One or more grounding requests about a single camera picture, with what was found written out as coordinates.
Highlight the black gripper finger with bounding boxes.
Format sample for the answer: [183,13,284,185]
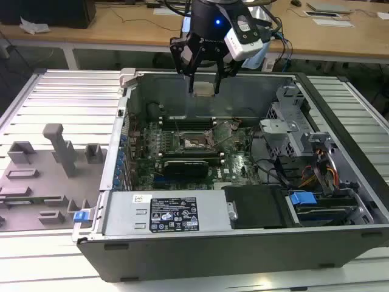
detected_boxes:
[169,36,204,94]
[212,54,243,95]

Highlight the grey plastic block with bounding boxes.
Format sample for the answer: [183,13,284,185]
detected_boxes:
[119,68,137,89]

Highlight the crumpled white paper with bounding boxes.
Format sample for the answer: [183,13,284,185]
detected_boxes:
[19,15,51,35]

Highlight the black camera cable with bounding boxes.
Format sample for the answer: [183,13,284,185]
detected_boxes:
[249,13,285,42]

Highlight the grey parts rack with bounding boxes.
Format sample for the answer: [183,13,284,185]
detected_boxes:
[0,123,109,234]

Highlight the hard disk in blue carrier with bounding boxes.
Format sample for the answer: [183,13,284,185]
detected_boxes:
[285,190,361,228]

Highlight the silver power supply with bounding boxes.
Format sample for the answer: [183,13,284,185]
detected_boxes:
[102,190,238,237]

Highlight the silver square CPU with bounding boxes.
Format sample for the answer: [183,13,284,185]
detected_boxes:
[193,80,216,98]

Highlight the black plastic shroud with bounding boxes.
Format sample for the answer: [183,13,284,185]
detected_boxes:
[222,184,289,231]

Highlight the green motherboard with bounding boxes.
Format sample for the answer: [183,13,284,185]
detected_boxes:
[127,119,267,191]

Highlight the black box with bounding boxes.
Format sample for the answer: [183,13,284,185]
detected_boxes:
[0,0,97,30]

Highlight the blue cable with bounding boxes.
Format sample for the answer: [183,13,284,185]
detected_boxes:
[275,30,295,74]

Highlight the silver metal drive cage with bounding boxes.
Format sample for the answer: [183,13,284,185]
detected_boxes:
[260,86,315,159]

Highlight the CPU socket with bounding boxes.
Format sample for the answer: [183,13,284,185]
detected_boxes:
[179,131,218,153]

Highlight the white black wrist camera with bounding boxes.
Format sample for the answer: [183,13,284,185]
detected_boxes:
[224,13,264,61]

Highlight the wooden desk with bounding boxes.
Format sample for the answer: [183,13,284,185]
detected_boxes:
[0,0,389,69]

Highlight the black graphics card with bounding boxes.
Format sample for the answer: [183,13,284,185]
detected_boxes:
[163,158,210,180]

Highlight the white power adapter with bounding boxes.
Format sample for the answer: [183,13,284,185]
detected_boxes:
[261,57,277,72]

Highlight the dark grey PC case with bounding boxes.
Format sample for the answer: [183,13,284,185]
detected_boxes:
[71,68,389,283]

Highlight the grey laptop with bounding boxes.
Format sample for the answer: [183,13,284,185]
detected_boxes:
[306,1,355,15]

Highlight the blue plastic latch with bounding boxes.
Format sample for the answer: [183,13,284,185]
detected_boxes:
[74,209,92,224]

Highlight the orange yellow power wires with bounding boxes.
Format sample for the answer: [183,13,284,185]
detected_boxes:
[299,148,340,189]

